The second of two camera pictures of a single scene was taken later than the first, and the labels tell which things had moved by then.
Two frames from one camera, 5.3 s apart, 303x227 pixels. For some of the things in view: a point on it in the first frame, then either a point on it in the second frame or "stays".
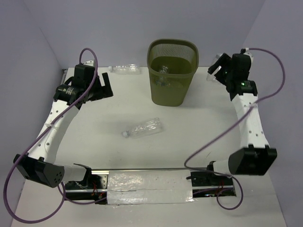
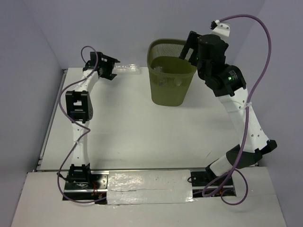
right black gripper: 224,61 → 191,42
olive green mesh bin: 172,63 stays
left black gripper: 105,91 → 111,63
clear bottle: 163,69 → 158,68
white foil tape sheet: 150,187 stays
